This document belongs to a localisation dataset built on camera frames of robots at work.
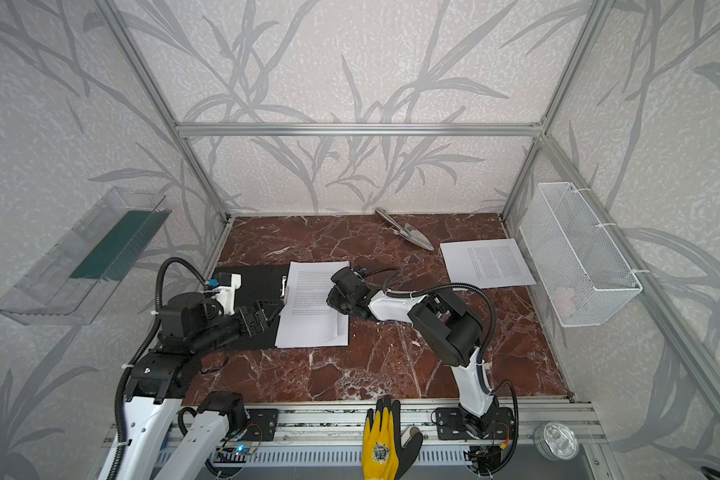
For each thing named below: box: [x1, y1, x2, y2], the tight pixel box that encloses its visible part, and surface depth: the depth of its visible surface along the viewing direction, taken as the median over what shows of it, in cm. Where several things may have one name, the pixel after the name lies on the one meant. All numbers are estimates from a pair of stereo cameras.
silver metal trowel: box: [375, 207, 435, 251], surface depth 117 cm
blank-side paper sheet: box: [275, 261, 350, 348], surface depth 95 cm
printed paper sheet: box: [439, 238, 537, 288], surface depth 108 cm
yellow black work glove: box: [362, 395, 424, 480], surface depth 71 cm
